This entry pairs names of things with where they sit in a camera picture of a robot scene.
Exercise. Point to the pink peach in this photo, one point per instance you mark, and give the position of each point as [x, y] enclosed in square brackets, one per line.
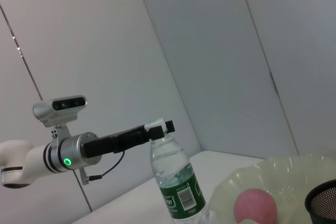
[254, 205]

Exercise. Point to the black mesh cup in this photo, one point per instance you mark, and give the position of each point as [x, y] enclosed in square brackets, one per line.
[324, 203]

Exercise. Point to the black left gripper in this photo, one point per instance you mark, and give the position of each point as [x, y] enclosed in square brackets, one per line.
[99, 146]

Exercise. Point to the pale green glass fruit plate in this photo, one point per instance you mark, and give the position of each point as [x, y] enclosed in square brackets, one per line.
[275, 176]

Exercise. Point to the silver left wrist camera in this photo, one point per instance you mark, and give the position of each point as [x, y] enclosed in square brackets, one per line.
[60, 112]

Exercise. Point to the clear green-labelled water bottle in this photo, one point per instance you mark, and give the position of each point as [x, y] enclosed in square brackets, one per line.
[170, 161]

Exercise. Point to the white and silver left arm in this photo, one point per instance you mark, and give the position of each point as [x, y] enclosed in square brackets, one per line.
[34, 161]

